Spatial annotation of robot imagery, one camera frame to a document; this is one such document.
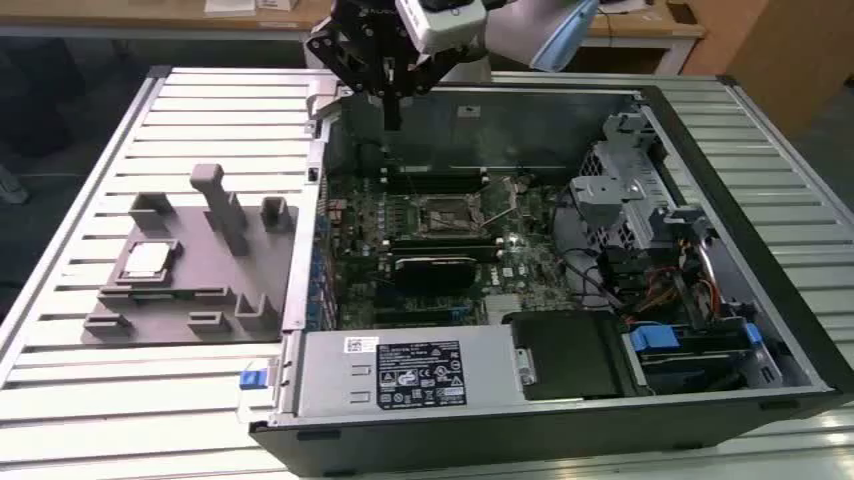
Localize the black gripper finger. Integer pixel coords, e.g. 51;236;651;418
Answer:
304;22;395;132
392;49;462;132

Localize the metal socket cover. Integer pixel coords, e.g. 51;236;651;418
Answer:
480;174;520;225

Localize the silver CPU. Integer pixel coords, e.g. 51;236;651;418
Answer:
126;241;179;279

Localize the CPU socket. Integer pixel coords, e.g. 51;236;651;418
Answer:
414;194;492;239

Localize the white paper sheet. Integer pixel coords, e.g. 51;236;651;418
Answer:
203;0;259;16

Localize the black RAM slot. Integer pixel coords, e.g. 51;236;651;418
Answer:
391;243;499;252
387;178;488;188
391;248;500;258
387;165;488;175
391;253;502;263
391;238;499;247
387;172;488;181

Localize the wooden desk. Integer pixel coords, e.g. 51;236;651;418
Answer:
0;0;709;76

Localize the silver drive cage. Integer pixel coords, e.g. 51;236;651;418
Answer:
570;112;675;251

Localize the black graphics card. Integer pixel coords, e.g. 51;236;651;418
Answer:
391;254;479;296

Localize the black office chair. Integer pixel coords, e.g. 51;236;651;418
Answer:
0;37;88;159

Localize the silver chipset heatsink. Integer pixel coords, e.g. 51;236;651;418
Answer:
483;294;522;316

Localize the green motherboard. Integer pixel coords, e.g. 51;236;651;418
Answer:
323;172;582;331

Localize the black expansion slot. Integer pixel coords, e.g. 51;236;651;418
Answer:
371;309;450;324

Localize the grey parts rack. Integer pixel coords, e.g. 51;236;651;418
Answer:
80;162;299;346

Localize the wooden cabinet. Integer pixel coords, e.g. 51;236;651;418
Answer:
679;0;854;146

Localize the grey stand foot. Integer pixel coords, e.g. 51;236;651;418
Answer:
0;162;32;205

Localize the black plastic shroud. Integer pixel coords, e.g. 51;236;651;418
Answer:
500;310;633;401

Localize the silver power supply unit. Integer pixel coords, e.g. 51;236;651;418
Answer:
292;327;519;419

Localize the blue disk carrier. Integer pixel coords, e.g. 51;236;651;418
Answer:
630;322;763;394

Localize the black PC case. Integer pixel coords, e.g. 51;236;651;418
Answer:
247;77;854;479

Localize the metal disk bay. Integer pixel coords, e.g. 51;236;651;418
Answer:
619;319;789;399

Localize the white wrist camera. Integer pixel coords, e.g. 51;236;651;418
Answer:
394;0;494;55

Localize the silver case handle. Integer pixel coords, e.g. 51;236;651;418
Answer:
304;82;346;136

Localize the orange yellow wire bundle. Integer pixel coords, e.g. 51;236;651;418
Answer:
626;239;726;326

